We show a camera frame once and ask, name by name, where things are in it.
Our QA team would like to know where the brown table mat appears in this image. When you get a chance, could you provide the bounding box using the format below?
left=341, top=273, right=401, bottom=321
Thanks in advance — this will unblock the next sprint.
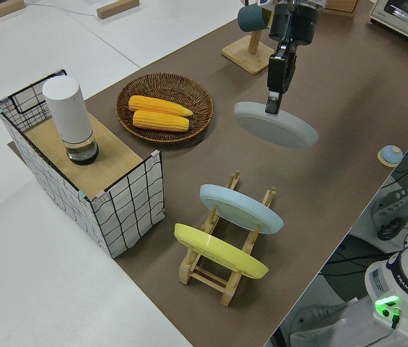
left=6, top=0, right=408, bottom=347

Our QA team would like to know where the wooden plate rack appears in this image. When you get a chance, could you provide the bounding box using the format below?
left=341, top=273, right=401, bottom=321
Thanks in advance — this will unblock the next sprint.
left=178, top=169, right=277, bottom=308

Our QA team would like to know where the white grid pattern storage box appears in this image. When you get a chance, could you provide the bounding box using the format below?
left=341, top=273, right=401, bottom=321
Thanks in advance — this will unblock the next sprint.
left=0, top=68, right=165, bottom=260

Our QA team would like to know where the gray plate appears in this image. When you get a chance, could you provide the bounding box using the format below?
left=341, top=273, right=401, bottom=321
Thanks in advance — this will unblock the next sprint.
left=233, top=100, right=319, bottom=151

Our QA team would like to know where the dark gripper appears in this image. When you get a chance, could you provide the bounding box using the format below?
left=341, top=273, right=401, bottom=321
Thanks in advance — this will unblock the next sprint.
left=265, top=0, right=322, bottom=115

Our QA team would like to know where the white cylinder with glass base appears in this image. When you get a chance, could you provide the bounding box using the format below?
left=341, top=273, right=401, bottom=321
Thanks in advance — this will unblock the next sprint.
left=42, top=75, right=100, bottom=166

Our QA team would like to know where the light wooden shelf board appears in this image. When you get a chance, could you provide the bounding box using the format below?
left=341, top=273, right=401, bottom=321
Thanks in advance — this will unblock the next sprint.
left=22, top=114, right=143, bottom=193

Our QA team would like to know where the teal mug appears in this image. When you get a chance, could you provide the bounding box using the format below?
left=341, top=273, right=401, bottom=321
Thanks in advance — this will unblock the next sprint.
left=237, top=5, right=270, bottom=33

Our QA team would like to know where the white toaster oven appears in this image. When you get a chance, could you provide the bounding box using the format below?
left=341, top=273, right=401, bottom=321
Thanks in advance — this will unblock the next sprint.
left=367, top=0, right=408, bottom=50

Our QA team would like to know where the wooden mug tree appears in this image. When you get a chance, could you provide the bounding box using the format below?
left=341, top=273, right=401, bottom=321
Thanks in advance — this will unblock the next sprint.
left=220, top=27, right=275, bottom=76

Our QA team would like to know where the yellow corn cob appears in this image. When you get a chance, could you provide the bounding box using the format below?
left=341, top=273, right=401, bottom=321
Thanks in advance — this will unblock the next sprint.
left=128, top=95, right=194, bottom=118
left=131, top=109, right=191, bottom=133

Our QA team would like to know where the light blue plate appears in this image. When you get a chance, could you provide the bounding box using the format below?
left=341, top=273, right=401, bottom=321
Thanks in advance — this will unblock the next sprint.
left=199, top=183, right=285, bottom=235

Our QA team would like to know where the brown wicker basket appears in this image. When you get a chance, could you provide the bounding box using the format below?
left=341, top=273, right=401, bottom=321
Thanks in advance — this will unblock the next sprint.
left=116, top=73, right=214, bottom=145

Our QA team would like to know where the yellow plate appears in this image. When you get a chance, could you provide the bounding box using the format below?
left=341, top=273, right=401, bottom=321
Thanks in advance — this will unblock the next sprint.
left=173, top=223, right=270, bottom=280

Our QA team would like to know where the black cable bundle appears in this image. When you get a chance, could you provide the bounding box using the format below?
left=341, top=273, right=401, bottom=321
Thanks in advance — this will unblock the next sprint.
left=376, top=126, right=408, bottom=242

